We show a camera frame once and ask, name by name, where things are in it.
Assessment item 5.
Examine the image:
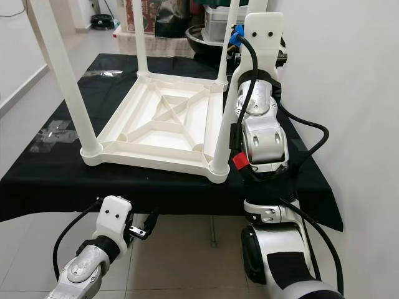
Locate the white plastic table leg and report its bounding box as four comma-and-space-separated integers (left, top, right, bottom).
28, 0, 103, 156
134, 0, 150, 75
215, 0, 241, 85
209, 0, 269, 175

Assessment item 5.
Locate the white plastic children table top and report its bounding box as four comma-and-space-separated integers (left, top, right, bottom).
80, 70, 231, 183

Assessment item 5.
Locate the black tablecloth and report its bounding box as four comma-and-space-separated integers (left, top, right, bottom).
0, 53, 344, 231

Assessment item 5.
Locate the clear plastic storage box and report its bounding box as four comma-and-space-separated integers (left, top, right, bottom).
203, 5, 244, 44

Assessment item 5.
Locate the green round lid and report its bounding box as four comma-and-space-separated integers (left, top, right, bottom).
193, 0, 250, 7

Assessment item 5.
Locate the metal folding table leg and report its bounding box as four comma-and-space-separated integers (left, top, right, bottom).
209, 215, 218, 247

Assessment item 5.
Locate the beige cloth covered bench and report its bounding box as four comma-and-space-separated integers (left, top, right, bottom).
115, 31, 194, 58

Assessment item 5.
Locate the black bag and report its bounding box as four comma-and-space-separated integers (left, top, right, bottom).
155, 0, 191, 38

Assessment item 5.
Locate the red printed box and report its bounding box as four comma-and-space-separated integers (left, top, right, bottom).
125, 0, 156, 35

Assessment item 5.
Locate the mop with teal head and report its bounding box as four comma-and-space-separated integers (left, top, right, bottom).
100, 0, 120, 32

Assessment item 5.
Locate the cross-shaped clear tape patch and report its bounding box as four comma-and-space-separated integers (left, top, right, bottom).
31, 120, 79, 153

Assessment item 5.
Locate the clear tape strip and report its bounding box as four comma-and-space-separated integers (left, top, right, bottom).
84, 69, 124, 77

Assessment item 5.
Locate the black round floor device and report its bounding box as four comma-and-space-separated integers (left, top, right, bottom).
90, 14, 116, 31

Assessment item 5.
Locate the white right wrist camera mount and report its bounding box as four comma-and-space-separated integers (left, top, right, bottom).
237, 11, 284, 75

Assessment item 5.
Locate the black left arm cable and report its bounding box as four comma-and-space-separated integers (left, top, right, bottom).
53, 198, 107, 284

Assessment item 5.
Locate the thin black wall cable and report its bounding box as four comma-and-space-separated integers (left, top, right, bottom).
0, 6, 29, 18

